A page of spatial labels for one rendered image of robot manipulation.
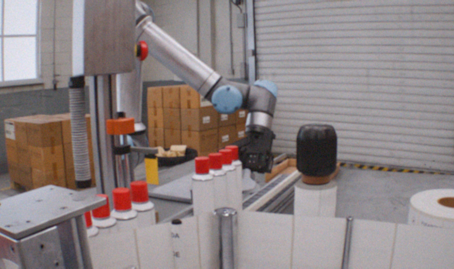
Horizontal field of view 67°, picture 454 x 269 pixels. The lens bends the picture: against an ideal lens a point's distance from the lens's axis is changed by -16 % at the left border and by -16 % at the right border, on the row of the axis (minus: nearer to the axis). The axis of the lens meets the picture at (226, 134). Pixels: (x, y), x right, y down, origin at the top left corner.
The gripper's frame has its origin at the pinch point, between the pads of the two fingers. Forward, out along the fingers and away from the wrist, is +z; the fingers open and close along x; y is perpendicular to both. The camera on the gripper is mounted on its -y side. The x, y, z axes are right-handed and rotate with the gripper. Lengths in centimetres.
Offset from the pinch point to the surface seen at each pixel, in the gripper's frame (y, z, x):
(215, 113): -178, -149, 283
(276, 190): 4.9, -6.8, 16.7
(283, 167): -12, -29, 70
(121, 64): 0, -9, -58
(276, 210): 6.0, -0.3, 17.3
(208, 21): -265, -337, 346
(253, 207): 4.9, 2.4, 0.6
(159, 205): -35.1, 3.9, 14.1
